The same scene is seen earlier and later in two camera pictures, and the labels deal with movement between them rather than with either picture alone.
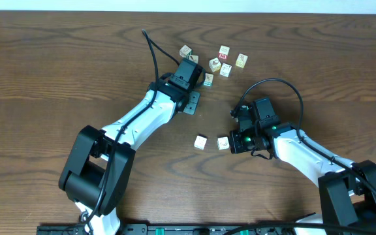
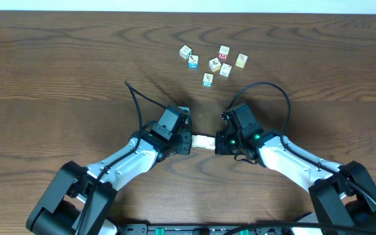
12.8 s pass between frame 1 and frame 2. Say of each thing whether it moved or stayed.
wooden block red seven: stayed
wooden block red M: stayed
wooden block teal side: stayed
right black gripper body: moved
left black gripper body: moved
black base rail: stayed
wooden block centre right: stayed
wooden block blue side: stayed
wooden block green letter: moved
